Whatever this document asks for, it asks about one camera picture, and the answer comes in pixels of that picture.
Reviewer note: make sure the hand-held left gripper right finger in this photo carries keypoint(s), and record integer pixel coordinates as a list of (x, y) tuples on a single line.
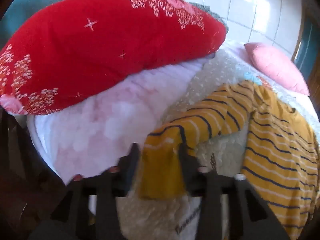
[(184, 166)]

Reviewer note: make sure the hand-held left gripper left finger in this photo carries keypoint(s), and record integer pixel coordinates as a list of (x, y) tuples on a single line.
[(130, 166)]

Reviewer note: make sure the yellow striped shirt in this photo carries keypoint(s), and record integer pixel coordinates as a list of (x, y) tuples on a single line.
[(272, 155)]

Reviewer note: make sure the pink fleece blanket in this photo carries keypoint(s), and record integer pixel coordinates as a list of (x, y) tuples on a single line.
[(100, 120)]

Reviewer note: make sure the white patterned quilt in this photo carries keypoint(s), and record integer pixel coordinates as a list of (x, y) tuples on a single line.
[(220, 67)]

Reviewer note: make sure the red floral pillow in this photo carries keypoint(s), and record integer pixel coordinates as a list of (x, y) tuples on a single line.
[(100, 52)]

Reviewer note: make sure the pink pillow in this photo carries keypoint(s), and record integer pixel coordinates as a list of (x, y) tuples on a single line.
[(277, 67)]

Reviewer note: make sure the grey checked cloth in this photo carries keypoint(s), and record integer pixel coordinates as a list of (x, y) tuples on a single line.
[(212, 11)]

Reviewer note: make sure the teal glass door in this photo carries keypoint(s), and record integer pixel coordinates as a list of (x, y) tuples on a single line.
[(306, 50)]

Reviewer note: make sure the teal cushion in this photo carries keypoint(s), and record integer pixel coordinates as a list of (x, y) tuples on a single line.
[(35, 2)]

